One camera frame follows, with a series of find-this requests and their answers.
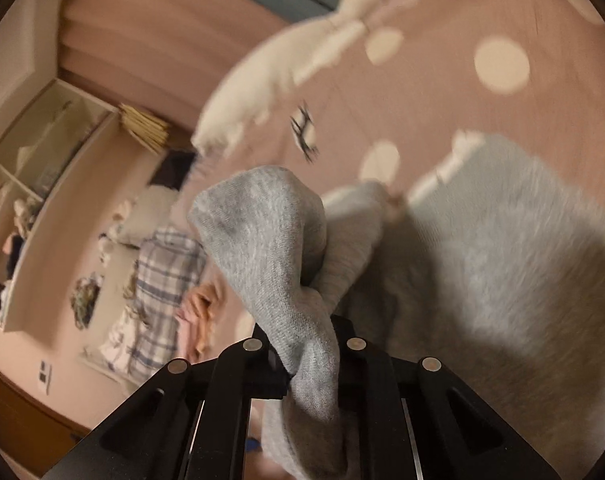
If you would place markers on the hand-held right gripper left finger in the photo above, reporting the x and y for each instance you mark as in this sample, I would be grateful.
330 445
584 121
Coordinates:
252 360

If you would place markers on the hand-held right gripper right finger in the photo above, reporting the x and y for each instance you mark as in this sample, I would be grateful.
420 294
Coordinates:
355 360

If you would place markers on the grey sweatshirt with blue print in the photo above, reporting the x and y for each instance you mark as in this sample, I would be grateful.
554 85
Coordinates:
482 270

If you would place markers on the peach cloth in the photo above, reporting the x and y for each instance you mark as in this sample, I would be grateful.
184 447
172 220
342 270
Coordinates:
200 315

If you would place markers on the blue plaid cloth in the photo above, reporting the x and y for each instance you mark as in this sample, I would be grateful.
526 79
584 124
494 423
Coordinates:
162 280

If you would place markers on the floral cloth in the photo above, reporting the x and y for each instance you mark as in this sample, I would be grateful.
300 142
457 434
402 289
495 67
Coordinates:
87 300

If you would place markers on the grey pillow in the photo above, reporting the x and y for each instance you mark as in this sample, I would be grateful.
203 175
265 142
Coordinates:
147 215

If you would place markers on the dark cloth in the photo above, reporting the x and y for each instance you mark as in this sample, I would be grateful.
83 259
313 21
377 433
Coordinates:
175 170

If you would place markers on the straw-coloured tassel bundle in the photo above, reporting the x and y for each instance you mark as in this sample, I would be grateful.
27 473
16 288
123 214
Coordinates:
142 127

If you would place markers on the pink polka dot bedspread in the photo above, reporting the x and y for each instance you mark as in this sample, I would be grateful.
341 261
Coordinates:
432 100

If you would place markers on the white goose plush toy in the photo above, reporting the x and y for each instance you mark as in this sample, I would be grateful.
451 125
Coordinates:
282 70

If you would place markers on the pink curtain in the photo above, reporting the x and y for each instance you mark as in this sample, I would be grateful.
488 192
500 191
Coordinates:
157 50

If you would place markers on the wall outlet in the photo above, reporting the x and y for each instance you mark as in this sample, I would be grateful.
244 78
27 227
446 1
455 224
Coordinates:
44 377

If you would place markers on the white wall shelf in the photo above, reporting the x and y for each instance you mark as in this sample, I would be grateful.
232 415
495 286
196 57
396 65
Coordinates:
47 185

